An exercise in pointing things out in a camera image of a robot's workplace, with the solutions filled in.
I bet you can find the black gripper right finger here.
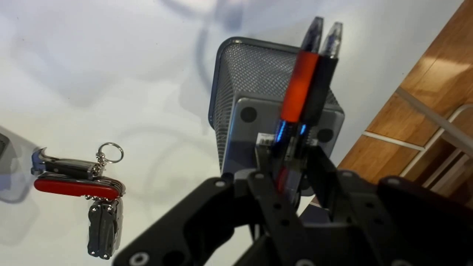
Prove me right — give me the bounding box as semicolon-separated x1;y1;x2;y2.
303;140;349;211

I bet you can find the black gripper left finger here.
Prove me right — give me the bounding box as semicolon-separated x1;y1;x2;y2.
254;131;293;198

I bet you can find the red pen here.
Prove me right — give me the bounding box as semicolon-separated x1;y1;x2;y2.
274;14;327;195

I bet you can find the large gray mesh pen holder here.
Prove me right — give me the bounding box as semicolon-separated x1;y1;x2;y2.
207;35;346;195

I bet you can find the red pocket knife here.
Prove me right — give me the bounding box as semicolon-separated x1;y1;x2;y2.
33;173;127;201

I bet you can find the black pocket tool blue tip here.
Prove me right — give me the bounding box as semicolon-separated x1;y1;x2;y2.
30;147;101;180

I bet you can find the silver key ring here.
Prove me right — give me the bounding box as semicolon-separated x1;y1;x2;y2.
95;140;126;167

